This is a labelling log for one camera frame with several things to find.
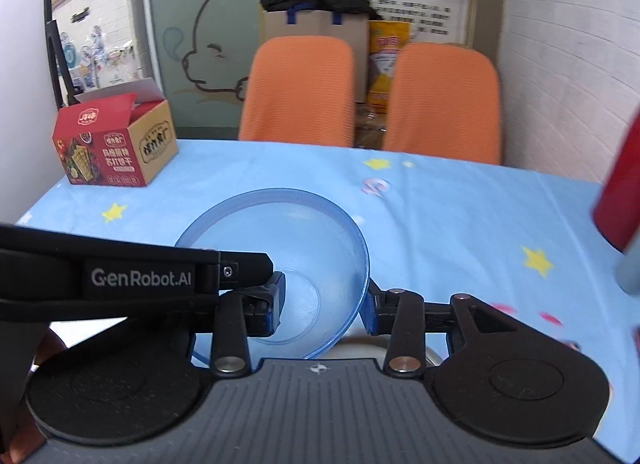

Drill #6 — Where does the black metal rack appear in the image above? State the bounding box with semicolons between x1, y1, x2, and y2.
43;0;79;109

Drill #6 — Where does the orange chair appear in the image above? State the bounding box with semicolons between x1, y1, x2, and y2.
239;36;356;147
382;42;502;165

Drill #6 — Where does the red cracker cardboard box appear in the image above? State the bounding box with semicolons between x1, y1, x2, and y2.
52;78;178;187

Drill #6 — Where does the yellow snack bag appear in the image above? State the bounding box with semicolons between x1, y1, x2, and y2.
367;20;410;114

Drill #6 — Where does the brown cardboard box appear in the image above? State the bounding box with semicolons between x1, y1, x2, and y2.
262;10;369;103

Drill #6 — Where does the person left hand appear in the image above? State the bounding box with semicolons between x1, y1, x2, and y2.
1;323;66;463

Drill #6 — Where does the red thermos flask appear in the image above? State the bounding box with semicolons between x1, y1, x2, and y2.
592;114;640;251

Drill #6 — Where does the white ceramic bowl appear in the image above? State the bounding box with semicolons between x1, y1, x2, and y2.
321;335;390;366

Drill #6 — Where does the blue cartoon tablecloth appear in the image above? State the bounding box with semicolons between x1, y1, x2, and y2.
21;140;639;462

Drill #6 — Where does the left orange chair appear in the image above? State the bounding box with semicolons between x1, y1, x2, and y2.
239;36;356;147

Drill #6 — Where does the stainless steel bowl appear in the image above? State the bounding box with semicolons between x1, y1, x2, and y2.
425;346;444;366

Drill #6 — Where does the right orange chair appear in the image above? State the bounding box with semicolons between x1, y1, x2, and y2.
382;42;502;165

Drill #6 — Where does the blue translucent plastic bowl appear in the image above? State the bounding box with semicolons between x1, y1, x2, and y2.
176;187;370;366

